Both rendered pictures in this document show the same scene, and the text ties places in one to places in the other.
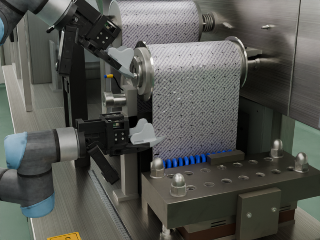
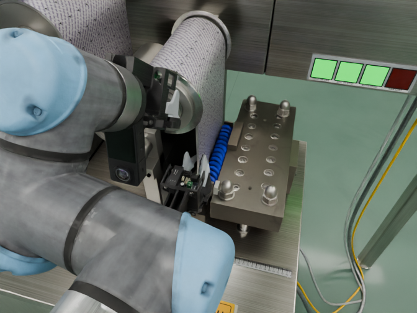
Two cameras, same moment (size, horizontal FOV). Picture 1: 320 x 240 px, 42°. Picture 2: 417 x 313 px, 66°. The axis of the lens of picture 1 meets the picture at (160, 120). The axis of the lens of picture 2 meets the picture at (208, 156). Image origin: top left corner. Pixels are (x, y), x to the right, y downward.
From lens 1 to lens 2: 0.77 m
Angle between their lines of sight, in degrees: 52
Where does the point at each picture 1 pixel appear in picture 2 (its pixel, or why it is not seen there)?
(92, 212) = not seen: hidden behind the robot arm
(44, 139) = not seen: hidden behind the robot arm
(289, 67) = (265, 31)
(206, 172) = (241, 159)
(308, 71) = (293, 33)
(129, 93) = (156, 135)
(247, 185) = (286, 153)
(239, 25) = not seen: outside the picture
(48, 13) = (125, 119)
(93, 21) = (149, 84)
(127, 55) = (176, 100)
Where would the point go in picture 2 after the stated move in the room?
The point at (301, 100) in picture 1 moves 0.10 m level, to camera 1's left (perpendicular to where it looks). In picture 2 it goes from (283, 59) to (263, 76)
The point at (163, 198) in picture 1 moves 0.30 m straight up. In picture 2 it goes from (271, 214) to (300, 99)
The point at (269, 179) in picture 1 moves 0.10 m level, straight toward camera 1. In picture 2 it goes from (285, 136) to (315, 158)
